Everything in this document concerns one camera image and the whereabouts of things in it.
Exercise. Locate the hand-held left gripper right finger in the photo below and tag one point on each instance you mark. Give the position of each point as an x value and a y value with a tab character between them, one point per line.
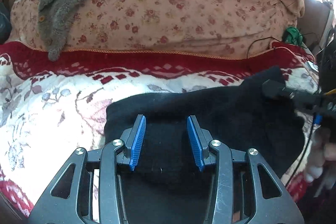
195	142

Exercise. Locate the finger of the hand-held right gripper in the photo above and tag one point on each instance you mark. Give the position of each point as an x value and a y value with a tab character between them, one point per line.
283	92

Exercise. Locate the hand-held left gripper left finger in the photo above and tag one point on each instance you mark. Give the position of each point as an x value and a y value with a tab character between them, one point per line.
137	142

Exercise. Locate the black pants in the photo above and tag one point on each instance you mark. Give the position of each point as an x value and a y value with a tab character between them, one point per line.
170	113

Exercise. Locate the person's right hand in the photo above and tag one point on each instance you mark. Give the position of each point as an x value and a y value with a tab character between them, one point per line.
319	158

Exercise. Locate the green cloth bundle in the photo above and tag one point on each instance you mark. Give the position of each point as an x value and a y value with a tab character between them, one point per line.
292	35

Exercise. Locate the brown furniture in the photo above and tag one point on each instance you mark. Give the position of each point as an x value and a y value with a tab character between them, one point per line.
317	19

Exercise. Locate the red white floral fleece blanket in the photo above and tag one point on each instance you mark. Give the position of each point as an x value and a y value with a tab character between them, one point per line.
52	108

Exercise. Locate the pink floral quilt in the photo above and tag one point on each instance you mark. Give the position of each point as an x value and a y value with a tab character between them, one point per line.
170	3

